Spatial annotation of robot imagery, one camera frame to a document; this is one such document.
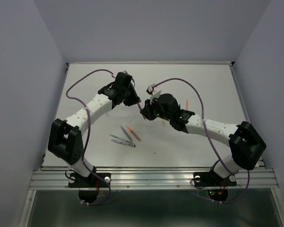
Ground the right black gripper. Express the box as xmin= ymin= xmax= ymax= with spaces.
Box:
xmin=139 ymin=97 xmax=171 ymax=122

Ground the pink highlighter pen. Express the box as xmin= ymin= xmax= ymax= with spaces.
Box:
xmin=137 ymin=103 xmax=146 ymax=120

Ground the orange red highlighter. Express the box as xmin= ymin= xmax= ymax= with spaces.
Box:
xmin=127 ymin=126 xmax=141 ymax=141

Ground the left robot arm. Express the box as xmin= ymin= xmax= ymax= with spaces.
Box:
xmin=47 ymin=72 xmax=141 ymax=186

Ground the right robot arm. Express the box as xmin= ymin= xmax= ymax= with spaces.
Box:
xmin=140 ymin=94 xmax=266 ymax=184

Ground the light purple pen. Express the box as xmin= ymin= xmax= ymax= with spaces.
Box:
xmin=120 ymin=125 xmax=133 ymax=142

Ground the green clear pen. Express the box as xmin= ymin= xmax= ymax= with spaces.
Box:
xmin=110 ymin=134 xmax=132 ymax=143

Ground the blue clear pen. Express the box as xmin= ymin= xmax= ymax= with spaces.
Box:
xmin=110 ymin=139 xmax=136 ymax=147

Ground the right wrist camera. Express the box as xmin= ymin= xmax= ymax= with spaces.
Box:
xmin=146 ymin=84 xmax=161 ymax=104

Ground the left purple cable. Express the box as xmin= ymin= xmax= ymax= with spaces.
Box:
xmin=65 ymin=69 xmax=111 ymax=206

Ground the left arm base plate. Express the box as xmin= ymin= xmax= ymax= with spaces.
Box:
xmin=64 ymin=170 xmax=111 ymax=206

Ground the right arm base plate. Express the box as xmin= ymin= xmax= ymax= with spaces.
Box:
xmin=191 ymin=171 xmax=237 ymax=202

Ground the aluminium rail frame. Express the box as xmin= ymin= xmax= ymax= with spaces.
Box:
xmin=19 ymin=62 xmax=284 ymax=227

